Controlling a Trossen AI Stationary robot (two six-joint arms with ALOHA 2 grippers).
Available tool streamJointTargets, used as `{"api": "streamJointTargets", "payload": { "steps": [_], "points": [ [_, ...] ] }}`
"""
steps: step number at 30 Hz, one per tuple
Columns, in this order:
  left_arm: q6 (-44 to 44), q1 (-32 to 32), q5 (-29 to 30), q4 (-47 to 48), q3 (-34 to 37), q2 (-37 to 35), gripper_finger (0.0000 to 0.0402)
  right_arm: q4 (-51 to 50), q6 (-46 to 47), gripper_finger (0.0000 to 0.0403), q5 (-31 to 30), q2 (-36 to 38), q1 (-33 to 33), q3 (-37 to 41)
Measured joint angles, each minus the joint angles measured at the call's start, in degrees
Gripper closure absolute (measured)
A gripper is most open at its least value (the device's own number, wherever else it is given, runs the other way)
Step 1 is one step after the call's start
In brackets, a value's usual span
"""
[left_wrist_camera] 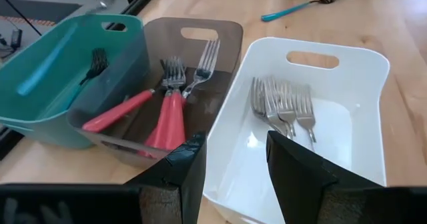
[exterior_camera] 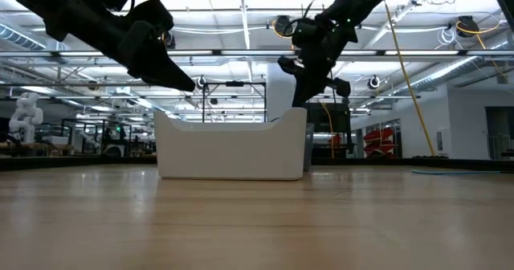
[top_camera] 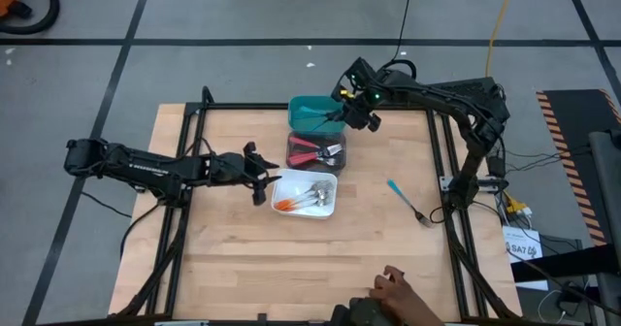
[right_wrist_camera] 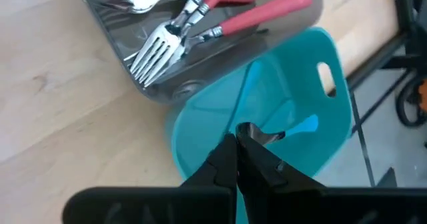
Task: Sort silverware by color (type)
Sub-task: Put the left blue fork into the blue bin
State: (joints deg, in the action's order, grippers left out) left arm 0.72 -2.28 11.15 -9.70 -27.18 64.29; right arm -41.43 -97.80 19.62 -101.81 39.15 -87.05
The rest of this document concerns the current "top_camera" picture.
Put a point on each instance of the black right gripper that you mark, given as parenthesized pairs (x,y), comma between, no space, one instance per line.
(359,110)

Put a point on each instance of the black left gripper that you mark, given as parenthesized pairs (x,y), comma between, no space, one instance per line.
(238,168)

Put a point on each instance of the white plastic bin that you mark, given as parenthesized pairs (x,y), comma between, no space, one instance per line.
(296,183)

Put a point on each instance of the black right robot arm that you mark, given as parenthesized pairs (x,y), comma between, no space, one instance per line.
(436,95)

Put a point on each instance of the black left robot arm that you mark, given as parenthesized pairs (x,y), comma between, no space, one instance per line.
(145,167)

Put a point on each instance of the person's forearm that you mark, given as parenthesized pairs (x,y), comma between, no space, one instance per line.
(422,314)

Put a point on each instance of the teal plastic bin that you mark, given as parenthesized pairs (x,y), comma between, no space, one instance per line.
(296,127)

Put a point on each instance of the brown translucent plastic bin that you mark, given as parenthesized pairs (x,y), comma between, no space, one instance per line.
(315,171)

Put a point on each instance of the silver mounting plate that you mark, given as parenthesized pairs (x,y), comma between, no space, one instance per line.
(444,183)

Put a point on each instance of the black computer case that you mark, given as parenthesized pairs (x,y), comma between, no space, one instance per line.
(466,84)

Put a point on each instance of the person's hand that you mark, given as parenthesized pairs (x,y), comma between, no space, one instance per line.
(390,287)

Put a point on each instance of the dark olive object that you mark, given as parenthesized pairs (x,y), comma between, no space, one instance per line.
(359,314)

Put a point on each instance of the yellow plug bundle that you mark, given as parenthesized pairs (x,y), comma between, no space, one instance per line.
(516,207)

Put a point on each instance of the white paper label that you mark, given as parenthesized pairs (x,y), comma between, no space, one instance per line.
(521,241)

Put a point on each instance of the black hazard striped mat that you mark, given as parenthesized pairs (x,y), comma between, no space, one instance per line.
(577,117)

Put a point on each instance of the black beam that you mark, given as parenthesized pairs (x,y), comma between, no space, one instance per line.
(572,263)

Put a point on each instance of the grey cabinet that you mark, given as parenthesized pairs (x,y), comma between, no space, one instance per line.
(609,195)

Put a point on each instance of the black aluminium table frame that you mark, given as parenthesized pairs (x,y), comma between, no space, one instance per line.
(242,107)

